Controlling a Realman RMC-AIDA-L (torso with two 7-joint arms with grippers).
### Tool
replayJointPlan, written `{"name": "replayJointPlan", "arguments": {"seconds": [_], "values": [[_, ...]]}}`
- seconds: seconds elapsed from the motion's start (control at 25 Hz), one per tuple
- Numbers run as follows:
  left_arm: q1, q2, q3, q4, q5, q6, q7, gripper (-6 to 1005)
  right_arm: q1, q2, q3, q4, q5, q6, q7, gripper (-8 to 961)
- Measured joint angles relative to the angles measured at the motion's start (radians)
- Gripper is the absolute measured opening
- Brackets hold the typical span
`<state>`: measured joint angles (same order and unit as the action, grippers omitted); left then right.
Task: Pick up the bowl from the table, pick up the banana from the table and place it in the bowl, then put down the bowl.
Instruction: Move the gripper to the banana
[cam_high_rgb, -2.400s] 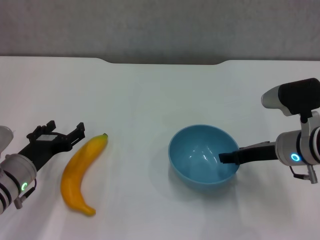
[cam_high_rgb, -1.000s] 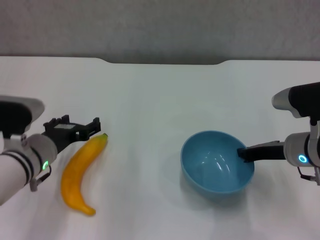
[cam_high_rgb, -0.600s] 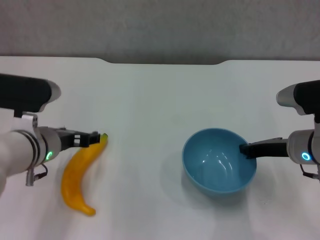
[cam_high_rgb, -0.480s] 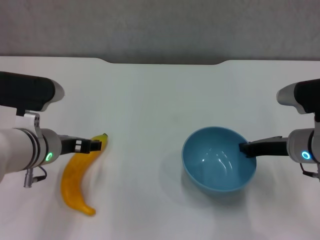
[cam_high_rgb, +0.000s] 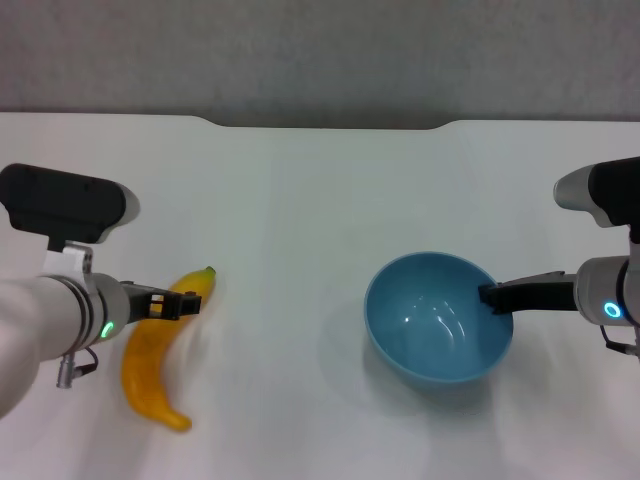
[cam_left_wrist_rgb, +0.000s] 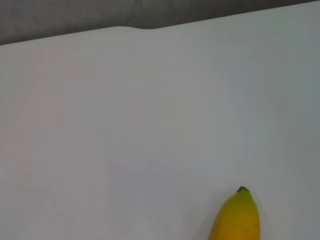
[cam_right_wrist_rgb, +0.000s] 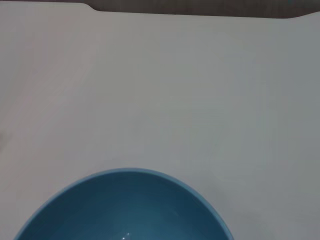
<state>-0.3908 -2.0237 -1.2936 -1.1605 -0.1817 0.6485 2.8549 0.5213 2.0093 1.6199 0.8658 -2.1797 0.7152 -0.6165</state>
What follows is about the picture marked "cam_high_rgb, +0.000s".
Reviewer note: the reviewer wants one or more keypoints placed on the blue plastic bowl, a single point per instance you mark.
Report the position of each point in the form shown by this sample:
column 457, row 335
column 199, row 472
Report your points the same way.
column 425, row 325

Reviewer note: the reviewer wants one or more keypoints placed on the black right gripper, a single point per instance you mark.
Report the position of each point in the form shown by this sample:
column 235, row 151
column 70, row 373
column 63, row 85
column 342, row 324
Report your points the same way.
column 540, row 296

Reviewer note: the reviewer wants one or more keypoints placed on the black grey right wrist camera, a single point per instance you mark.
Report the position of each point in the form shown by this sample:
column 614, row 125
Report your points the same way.
column 610, row 190

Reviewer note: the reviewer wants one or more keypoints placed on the yellow banana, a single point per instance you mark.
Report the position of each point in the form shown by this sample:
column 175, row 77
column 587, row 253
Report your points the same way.
column 145, row 370

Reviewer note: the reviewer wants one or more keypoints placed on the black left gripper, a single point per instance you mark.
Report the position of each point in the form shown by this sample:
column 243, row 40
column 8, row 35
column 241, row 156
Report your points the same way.
column 139, row 302

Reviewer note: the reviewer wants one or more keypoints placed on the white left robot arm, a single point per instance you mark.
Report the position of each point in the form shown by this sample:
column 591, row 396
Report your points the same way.
column 40, row 325

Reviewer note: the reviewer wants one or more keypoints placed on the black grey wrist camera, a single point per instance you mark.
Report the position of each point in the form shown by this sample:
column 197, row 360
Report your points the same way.
column 60, row 200
column 610, row 190

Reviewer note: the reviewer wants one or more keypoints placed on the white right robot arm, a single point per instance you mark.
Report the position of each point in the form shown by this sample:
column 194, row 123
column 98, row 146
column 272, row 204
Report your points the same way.
column 595, row 295

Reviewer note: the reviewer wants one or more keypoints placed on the black grey left wrist camera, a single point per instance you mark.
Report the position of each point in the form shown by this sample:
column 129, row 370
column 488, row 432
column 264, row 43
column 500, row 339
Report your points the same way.
column 60, row 200

